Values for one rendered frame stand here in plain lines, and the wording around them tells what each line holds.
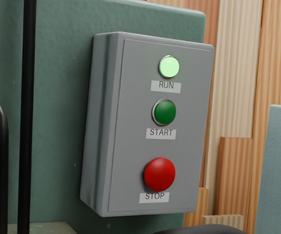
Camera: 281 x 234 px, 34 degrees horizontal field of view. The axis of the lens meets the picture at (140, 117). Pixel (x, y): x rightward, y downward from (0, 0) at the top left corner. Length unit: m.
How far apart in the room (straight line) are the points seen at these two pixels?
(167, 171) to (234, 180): 1.66
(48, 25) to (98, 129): 0.10
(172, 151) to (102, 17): 0.14
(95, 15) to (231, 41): 1.68
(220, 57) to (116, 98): 1.69
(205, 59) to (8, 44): 0.18
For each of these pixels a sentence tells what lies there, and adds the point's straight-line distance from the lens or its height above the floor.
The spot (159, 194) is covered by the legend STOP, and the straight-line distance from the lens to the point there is 0.42.
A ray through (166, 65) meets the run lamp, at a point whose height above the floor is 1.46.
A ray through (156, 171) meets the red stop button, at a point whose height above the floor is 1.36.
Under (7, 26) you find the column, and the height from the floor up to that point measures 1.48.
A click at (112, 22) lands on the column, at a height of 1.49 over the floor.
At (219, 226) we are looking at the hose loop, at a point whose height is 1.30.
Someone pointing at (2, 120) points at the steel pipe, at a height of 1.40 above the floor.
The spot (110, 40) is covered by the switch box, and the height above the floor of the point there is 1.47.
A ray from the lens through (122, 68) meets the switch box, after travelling 0.39.
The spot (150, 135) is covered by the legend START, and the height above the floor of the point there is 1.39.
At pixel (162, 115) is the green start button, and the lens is 0.40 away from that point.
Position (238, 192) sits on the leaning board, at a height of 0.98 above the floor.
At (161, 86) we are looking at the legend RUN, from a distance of 0.40.
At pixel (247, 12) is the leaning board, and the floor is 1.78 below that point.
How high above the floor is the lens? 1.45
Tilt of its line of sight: 5 degrees down
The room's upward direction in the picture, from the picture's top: 6 degrees clockwise
